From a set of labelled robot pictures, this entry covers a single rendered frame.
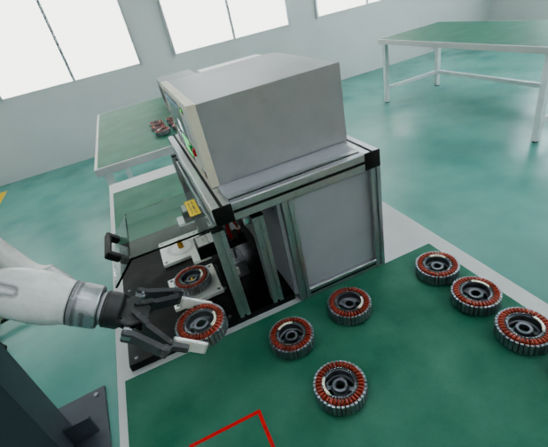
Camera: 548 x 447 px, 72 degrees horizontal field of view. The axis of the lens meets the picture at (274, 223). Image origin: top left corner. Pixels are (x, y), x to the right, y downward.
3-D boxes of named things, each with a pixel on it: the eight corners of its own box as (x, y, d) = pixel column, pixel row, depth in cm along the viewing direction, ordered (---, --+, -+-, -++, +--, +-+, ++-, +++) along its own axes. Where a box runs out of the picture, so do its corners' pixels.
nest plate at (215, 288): (176, 312, 108) (175, 309, 108) (168, 283, 121) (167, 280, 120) (224, 292, 112) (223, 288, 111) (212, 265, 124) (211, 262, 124)
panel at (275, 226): (295, 294, 105) (275, 203, 89) (230, 203, 159) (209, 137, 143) (299, 294, 105) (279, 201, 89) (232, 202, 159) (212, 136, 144)
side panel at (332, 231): (302, 301, 105) (281, 203, 89) (297, 294, 108) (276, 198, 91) (385, 263, 112) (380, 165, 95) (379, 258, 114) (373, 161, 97)
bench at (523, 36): (536, 145, 307) (554, 47, 267) (379, 103, 479) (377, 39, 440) (613, 113, 327) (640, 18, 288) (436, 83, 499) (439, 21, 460)
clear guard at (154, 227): (115, 289, 84) (104, 269, 81) (113, 239, 104) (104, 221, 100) (249, 236, 91) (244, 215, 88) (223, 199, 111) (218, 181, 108)
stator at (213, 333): (176, 356, 78) (169, 345, 76) (183, 317, 88) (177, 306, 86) (228, 347, 78) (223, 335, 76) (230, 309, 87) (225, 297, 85)
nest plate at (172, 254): (165, 268, 128) (163, 265, 128) (159, 247, 141) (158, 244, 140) (206, 252, 132) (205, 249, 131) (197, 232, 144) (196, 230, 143)
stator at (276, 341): (324, 346, 91) (322, 335, 89) (284, 369, 88) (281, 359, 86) (301, 318, 100) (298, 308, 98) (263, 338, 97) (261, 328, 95)
